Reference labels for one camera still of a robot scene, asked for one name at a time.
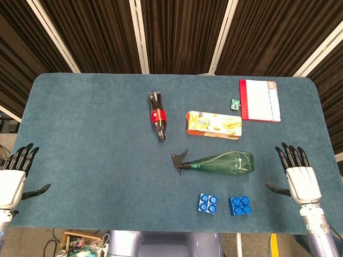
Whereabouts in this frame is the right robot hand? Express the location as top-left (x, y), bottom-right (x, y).
top-left (265, 142), bottom-right (322, 206)

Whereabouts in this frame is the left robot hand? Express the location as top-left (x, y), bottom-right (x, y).
top-left (0, 142), bottom-right (51, 210)

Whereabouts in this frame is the green spray bottle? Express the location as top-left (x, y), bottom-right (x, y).
top-left (171, 149), bottom-right (256, 177)

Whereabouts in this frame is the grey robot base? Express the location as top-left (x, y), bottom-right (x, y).
top-left (106, 230), bottom-right (223, 257)

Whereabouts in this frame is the cola bottle with red label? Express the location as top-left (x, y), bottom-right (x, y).
top-left (146, 90), bottom-right (168, 142)

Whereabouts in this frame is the blue building block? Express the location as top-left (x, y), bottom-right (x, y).
top-left (228, 196), bottom-right (252, 216)
top-left (198, 193), bottom-right (219, 215)

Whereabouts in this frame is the cardboard box with clutter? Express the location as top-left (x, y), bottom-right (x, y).
top-left (55, 230), bottom-right (109, 257)

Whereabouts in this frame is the red and white notebook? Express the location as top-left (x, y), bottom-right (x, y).
top-left (238, 79), bottom-right (282, 123)

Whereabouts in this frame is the blue-green table cloth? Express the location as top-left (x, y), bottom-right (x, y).
top-left (10, 73), bottom-right (343, 236)

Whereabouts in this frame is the yellow biscuit box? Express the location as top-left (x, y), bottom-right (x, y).
top-left (185, 111), bottom-right (243, 141)

